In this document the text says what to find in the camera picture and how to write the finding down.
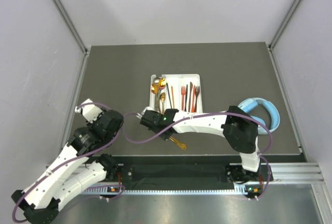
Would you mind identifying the gold metal spoon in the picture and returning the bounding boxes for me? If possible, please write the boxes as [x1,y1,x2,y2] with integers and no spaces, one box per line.
[159,92,165,114]

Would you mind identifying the gold metal knife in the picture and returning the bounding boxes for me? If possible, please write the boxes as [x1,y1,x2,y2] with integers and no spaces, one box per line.
[170,137,187,150]

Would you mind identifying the white divided utensil tray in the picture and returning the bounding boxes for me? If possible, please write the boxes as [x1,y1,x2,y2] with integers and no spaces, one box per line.
[149,74,203,113]

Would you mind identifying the black chopstick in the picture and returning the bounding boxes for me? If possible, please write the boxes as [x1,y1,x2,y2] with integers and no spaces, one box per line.
[166,83,172,109]

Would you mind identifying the iridescent purple spoon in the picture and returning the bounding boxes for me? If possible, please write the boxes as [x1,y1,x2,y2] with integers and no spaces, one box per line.
[156,77,166,111]

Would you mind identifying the orange plastic knife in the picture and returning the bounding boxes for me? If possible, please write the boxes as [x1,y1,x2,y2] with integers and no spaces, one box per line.
[191,85,196,112]

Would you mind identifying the orange plastic fork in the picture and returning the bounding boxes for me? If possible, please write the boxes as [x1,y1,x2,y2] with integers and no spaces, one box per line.
[181,86,186,110]

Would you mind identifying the gold thin utensil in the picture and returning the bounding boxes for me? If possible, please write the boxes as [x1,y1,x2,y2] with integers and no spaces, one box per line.
[151,83,159,94]

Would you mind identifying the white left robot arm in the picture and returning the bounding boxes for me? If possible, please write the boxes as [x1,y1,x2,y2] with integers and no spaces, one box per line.
[11,99,124,223]

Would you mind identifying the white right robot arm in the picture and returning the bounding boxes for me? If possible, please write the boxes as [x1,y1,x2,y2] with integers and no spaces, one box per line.
[139,106,271,180]

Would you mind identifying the silver metal spoon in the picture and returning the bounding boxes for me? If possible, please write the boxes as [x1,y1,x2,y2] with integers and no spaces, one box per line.
[153,77,160,83]

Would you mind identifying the light blue headphones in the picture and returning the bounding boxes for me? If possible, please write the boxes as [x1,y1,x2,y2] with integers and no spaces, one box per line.
[238,97,281,133]

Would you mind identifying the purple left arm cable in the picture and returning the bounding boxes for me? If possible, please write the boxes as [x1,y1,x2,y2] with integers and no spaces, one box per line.
[12,101,127,222]

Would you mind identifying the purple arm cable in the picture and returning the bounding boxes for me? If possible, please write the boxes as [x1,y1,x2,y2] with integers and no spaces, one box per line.
[12,101,127,222]
[121,111,274,200]

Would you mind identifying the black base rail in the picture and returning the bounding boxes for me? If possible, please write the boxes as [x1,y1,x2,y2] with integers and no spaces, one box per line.
[104,155,305,191]

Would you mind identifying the grey cable duct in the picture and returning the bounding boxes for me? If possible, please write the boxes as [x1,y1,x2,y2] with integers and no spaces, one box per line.
[82,184,259,197]

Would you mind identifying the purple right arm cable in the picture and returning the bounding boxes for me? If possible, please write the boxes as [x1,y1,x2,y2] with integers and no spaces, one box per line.
[121,111,274,200]

